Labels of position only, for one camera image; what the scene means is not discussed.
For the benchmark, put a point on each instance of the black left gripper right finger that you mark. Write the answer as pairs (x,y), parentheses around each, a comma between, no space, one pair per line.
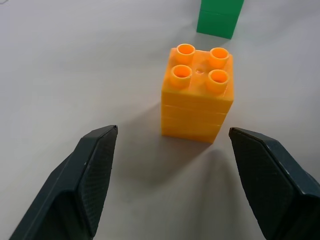
(275,185)

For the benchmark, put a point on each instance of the green stacked building block cube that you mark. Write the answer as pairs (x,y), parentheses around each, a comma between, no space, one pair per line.
(217,18)

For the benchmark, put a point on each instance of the orange stacked building block cube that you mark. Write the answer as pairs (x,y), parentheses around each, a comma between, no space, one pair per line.
(197,100)

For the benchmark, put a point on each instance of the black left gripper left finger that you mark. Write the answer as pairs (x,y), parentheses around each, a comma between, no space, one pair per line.
(75,185)

